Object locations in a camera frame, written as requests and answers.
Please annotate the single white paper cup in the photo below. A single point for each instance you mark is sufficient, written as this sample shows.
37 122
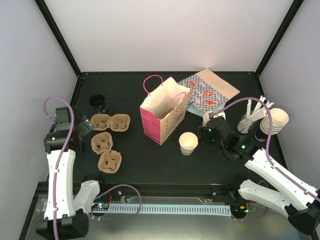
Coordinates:
188 141

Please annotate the black open coffee cup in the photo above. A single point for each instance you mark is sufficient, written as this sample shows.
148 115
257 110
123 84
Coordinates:
98 103

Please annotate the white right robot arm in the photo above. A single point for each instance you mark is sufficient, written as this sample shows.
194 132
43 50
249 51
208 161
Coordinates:
288 195

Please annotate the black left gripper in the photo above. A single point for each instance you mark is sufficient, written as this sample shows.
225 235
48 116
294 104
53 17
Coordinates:
85 125

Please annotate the tall white paper cup stack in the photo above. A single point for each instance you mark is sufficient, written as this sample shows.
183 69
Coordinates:
279 119

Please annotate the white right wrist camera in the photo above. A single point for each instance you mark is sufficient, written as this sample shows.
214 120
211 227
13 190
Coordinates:
213 115

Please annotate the blue checkered bakery paper bag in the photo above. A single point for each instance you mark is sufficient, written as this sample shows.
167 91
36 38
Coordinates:
207 90

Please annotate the cream pink Cakes paper bag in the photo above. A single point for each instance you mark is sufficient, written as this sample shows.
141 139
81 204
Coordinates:
163 109

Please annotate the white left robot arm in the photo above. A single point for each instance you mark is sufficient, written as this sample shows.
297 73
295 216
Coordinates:
66 214

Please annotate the white slotted cable rail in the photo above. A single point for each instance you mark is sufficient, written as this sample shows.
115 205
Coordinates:
168 209

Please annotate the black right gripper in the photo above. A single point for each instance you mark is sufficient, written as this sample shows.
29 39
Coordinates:
203 134

